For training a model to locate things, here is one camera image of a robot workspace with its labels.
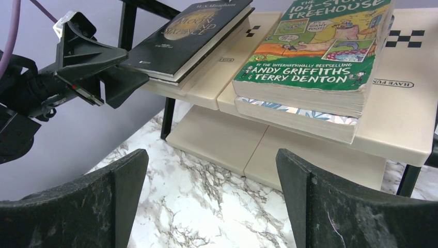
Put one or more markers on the floral cover book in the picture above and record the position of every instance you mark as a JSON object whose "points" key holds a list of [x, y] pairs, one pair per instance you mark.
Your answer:
{"points": [[326, 125]]}

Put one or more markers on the black Moon and Sixpence book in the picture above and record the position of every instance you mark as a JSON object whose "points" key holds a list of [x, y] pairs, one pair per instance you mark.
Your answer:
{"points": [[174, 49]]}

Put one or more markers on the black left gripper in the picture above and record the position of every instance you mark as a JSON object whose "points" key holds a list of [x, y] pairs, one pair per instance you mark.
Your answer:
{"points": [[79, 57]]}

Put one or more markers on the green 65-storey treehouse book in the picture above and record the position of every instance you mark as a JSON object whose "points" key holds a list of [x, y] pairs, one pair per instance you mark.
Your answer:
{"points": [[202, 69]]}

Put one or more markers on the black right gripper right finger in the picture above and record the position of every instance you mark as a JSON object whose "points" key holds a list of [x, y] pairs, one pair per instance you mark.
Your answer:
{"points": [[326, 210]]}

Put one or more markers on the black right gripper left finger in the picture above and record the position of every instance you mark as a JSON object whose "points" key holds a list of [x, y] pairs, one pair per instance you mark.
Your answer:
{"points": [[94, 210]]}

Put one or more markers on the green 104-storey treehouse book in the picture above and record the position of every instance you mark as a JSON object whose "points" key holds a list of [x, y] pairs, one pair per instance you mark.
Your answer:
{"points": [[319, 56]]}

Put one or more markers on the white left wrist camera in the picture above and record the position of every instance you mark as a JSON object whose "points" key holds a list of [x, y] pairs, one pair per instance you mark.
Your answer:
{"points": [[59, 25]]}

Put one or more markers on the beige black three-tier shelf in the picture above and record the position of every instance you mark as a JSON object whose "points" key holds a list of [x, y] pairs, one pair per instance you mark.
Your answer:
{"points": [[241, 129]]}

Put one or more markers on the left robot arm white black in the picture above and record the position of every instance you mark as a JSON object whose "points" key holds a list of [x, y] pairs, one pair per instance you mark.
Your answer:
{"points": [[20, 120]]}

